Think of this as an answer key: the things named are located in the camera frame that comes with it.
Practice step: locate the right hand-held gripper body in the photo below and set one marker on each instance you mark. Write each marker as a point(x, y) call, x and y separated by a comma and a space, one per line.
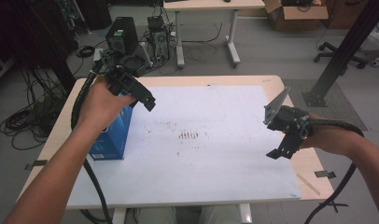
point(287, 119)

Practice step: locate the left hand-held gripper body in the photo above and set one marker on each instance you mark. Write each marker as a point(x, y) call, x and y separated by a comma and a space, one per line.
point(125, 63)

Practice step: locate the blue cardboard box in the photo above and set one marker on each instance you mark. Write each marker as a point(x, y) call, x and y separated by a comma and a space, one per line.
point(114, 137)

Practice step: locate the person's left hand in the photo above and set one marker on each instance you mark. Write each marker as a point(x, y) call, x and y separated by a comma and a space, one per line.
point(100, 105)

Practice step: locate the person's right hand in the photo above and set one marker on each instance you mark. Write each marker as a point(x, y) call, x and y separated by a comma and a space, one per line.
point(327, 137)

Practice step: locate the light wooden table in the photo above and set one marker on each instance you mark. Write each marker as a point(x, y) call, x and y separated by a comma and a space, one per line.
point(306, 161)

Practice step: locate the small white power device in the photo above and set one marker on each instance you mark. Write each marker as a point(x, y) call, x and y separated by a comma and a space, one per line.
point(97, 54)

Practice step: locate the large black computer tower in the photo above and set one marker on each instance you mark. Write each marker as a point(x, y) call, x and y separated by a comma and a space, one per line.
point(123, 34)

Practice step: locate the thin wooden stick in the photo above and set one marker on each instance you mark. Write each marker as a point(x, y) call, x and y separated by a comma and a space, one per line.
point(307, 184)

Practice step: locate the black tape strip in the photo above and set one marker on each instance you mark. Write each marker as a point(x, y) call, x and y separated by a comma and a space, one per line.
point(36, 164)
point(324, 174)

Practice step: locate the small black computer tower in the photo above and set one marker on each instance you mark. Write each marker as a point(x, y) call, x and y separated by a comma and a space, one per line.
point(159, 40)

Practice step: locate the black tape cross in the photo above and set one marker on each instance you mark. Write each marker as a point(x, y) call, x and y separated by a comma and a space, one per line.
point(333, 204)

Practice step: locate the black office chair base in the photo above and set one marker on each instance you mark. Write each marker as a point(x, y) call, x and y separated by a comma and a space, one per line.
point(337, 53)

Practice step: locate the white table mat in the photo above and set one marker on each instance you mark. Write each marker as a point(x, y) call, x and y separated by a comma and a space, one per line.
point(190, 174)

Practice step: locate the black metal stand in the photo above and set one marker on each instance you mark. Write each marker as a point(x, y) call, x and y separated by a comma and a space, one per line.
point(349, 40)

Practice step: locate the white-legged wooden desk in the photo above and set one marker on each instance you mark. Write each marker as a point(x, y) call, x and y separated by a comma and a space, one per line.
point(209, 4)

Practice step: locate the open brown cardboard box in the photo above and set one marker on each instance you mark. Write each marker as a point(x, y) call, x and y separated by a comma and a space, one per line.
point(298, 15)

